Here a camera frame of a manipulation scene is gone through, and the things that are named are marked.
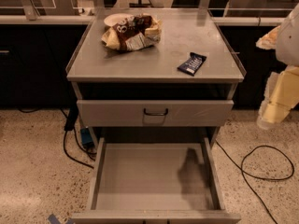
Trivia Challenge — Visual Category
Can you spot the closed grey top drawer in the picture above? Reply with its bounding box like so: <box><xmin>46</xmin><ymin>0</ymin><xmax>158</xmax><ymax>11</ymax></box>
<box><xmin>77</xmin><ymin>100</ymin><xmax>234</xmax><ymax>127</ymax></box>

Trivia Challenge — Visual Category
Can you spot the dark blue rxbar wrapper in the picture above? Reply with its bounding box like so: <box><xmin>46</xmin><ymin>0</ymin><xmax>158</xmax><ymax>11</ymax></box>
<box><xmin>178</xmin><ymin>52</ymin><xmax>206</xmax><ymax>77</ymax></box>

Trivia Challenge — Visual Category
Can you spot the white round plate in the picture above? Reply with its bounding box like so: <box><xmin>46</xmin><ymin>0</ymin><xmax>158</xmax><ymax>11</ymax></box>
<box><xmin>104</xmin><ymin>13</ymin><xmax>131</xmax><ymax>27</ymax></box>

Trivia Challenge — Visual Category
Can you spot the grey metal drawer cabinet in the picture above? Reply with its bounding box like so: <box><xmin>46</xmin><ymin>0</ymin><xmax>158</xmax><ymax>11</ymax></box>
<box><xmin>65</xmin><ymin>7</ymin><xmax>247</xmax><ymax>224</ymax></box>

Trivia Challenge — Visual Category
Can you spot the crumpled brown chip bag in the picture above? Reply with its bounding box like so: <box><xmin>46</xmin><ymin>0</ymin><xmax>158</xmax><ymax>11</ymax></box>
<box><xmin>102</xmin><ymin>14</ymin><xmax>162</xmax><ymax>51</ymax></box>

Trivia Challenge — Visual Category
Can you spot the black floor cable left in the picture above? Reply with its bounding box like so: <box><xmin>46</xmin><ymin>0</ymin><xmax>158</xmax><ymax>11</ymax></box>
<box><xmin>17</xmin><ymin>107</ymin><xmax>97</xmax><ymax>170</ymax></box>

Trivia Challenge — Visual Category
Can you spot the black floor cable right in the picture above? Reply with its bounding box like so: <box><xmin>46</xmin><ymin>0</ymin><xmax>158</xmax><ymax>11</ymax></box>
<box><xmin>215</xmin><ymin>140</ymin><xmax>295</xmax><ymax>224</ymax></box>

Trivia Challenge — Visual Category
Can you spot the long grey counter ledge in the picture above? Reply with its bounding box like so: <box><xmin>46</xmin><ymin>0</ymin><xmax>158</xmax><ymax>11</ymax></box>
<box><xmin>0</xmin><ymin>15</ymin><xmax>284</xmax><ymax>26</ymax></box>

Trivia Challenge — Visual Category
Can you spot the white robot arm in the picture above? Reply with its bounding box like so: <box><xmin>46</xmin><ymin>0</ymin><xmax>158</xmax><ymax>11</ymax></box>
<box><xmin>256</xmin><ymin>5</ymin><xmax>299</xmax><ymax>130</ymax></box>

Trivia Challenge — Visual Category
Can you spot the blue tape on floor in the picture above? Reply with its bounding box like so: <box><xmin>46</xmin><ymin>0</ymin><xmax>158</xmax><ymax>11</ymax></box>
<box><xmin>48</xmin><ymin>214</ymin><xmax>74</xmax><ymax>224</ymax></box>

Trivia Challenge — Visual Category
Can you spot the open grey lower drawer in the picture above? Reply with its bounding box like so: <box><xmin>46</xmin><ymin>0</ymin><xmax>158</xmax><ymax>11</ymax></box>
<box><xmin>73</xmin><ymin>139</ymin><xmax>241</xmax><ymax>224</ymax></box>

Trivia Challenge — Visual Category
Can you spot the black floor cable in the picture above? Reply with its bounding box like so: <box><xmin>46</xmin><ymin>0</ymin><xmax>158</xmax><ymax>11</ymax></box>
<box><xmin>215</xmin><ymin>140</ymin><xmax>295</xmax><ymax>224</ymax></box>
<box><xmin>17</xmin><ymin>107</ymin><xmax>97</xmax><ymax>170</ymax></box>

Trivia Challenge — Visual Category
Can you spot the blue power adapter box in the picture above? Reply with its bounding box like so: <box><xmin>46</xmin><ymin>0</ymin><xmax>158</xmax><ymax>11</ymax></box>
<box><xmin>80</xmin><ymin>128</ymin><xmax>93</xmax><ymax>147</ymax></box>

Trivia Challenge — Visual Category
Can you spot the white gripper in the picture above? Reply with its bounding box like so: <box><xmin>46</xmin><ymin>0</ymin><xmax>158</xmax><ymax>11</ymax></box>
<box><xmin>256</xmin><ymin>26</ymin><xmax>299</xmax><ymax>130</ymax></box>

